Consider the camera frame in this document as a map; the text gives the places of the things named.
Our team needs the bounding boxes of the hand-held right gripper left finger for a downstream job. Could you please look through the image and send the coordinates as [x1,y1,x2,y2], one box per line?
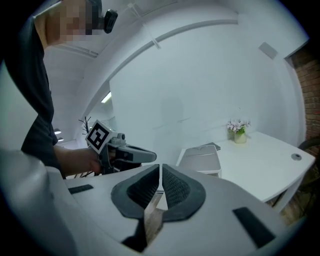
[63,163,161,256]

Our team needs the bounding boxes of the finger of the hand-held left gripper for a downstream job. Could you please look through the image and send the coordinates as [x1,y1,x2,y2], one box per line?
[132,146,158,164]

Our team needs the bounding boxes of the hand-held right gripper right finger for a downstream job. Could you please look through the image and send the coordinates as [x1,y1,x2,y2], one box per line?
[149,163,296,256]

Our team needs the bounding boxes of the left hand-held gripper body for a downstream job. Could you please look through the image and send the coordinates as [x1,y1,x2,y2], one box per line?
[85,119,134,175]

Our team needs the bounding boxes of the person's left forearm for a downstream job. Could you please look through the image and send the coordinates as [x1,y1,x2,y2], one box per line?
[53,144,92,177]

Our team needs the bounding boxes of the person's left hand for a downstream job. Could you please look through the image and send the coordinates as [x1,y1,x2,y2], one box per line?
[84,147,103,175]

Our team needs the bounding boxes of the black coat rack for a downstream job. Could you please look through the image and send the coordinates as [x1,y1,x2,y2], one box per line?
[78,115,93,138]

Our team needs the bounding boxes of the grey tray box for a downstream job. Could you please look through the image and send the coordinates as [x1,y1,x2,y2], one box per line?
[175,144,223,176]

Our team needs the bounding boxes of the dark green notebook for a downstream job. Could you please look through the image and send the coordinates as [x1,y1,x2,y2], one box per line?
[199,142,222,152]

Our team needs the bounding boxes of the white table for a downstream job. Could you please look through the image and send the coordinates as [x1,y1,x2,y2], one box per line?
[174,130,317,214]

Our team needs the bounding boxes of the person's dark clothing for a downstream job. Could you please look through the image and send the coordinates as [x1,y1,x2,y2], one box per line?
[1,13,61,171]

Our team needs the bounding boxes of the pink flowers in pot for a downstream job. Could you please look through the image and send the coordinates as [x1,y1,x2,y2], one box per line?
[226,118,252,144]

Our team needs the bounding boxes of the person's head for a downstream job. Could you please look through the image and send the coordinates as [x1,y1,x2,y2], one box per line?
[33,0,104,49]

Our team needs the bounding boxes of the white ceiling cable trunking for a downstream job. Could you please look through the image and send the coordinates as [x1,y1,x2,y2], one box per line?
[121,3,163,50]

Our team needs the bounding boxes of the black head camera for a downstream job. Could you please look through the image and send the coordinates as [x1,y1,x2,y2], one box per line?
[102,8,119,35]

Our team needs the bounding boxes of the grey wall panel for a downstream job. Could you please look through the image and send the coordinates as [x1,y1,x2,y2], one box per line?
[257,41,279,60]

